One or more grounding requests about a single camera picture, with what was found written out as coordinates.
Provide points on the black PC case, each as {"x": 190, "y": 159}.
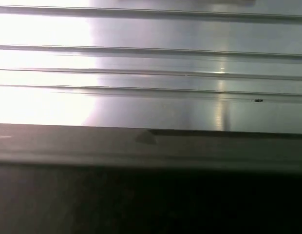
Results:
{"x": 151, "y": 146}

